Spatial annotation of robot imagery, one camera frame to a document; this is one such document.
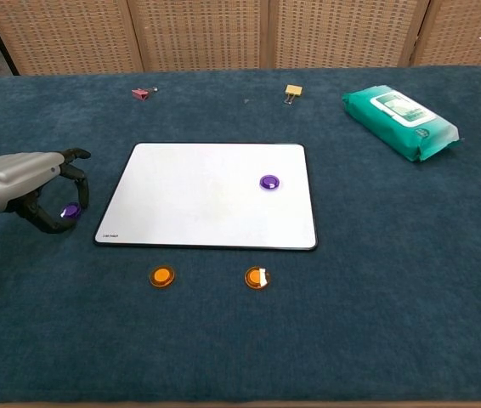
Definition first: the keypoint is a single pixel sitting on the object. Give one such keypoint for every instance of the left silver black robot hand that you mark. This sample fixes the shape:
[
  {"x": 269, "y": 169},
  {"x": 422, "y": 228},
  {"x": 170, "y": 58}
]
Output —
[{"x": 15, "y": 178}]

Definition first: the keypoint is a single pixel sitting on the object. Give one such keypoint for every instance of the purple round magnet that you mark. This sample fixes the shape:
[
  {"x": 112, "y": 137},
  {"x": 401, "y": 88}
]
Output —
[
  {"x": 269, "y": 182},
  {"x": 70, "y": 211}
]

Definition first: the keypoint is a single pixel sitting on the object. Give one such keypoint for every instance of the orange round magnet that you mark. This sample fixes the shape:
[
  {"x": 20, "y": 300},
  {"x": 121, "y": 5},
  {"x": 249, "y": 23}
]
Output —
[
  {"x": 255, "y": 279},
  {"x": 162, "y": 277}
]

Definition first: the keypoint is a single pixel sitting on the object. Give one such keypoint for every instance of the white rectangular board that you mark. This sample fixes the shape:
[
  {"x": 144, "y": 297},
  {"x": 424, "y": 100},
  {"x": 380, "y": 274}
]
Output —
[{"x": 206, "y": 204}]

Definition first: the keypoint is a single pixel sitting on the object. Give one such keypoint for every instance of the pink binder clip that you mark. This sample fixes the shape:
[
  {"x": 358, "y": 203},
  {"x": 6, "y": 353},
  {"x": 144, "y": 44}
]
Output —
[{"x": 140, "y": 93}]

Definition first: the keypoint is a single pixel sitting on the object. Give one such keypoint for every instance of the woven wooden folding screen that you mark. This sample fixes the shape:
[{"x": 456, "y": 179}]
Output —
[{"x": 206, "y": 34}]

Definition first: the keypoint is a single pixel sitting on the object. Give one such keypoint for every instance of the dark blue table mat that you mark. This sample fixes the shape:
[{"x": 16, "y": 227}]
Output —
[{"x": 240, "y": 331}]

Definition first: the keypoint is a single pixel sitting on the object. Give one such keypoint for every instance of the yellow binder clip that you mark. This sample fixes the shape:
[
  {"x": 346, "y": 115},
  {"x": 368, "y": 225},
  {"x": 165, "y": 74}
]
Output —
[{"x": 292, "y": 90}]

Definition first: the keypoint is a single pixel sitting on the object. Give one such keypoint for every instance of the green wet wipes pack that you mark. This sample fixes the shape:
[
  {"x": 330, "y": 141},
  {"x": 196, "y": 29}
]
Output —
[{"x": 397, "y": 121}]

